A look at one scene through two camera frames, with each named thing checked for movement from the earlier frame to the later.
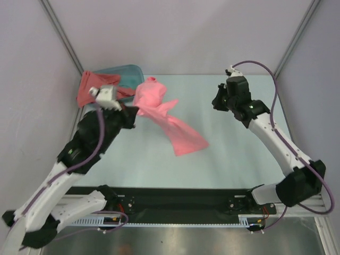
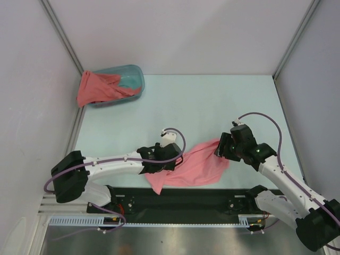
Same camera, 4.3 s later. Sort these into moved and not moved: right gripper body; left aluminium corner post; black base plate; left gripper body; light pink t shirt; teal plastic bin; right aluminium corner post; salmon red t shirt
Moved: light pink t shirt; right gripper body; left gripper body
Not moved: left aluminium corner post; salmon red t shirt; black base plate; teal plastic bin; right aluminium corner post
